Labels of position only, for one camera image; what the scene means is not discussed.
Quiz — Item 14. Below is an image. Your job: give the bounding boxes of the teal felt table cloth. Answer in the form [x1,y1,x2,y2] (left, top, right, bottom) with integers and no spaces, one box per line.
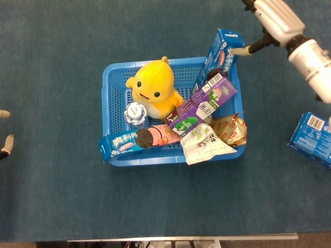
[0,0,331,242]

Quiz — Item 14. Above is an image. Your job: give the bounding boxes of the white table edge rail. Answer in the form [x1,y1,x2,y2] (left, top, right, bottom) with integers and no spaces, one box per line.
[67,233,299,242]

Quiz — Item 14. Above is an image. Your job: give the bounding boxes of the yellow plush toy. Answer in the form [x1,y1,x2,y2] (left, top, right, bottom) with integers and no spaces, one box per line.
[125,56,185,122]

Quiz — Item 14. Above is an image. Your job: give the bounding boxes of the slim Oreo box pink cream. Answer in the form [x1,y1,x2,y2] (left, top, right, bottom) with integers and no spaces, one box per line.
[97,125,181,163]

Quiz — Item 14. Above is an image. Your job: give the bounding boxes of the gold snack packet red print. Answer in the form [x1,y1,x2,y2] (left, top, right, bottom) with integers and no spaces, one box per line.
[210,113,248,147]

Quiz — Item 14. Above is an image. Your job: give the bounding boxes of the clear water bottle white cap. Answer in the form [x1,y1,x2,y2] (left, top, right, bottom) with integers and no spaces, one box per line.
[123,101,150,131]

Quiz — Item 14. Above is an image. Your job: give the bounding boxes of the wide blue Oreo box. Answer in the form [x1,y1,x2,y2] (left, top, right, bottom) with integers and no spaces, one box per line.
[287,112,331,170]

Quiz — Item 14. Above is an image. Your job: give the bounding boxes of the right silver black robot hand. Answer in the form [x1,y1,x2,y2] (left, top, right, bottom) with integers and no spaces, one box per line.
[231,0,306,56]

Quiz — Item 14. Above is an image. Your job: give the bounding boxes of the white snack bag black print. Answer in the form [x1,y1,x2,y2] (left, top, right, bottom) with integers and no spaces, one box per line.
[179,123,238,165]

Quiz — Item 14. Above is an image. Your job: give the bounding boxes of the blue plastic perforated basket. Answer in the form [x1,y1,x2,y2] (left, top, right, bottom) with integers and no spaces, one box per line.
[102,56,246,167]

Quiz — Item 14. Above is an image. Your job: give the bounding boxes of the left robot hand beige fingertips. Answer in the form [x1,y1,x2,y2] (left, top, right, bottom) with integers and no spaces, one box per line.
[0,110,15,160]

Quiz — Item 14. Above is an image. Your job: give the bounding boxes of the slim Oreo box white cream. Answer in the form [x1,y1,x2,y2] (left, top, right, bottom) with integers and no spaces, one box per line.
[192,28,245,95]

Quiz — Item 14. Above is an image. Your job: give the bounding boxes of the purple milk carton box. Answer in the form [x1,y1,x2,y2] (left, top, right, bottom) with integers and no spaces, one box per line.
[165,72,238,137]

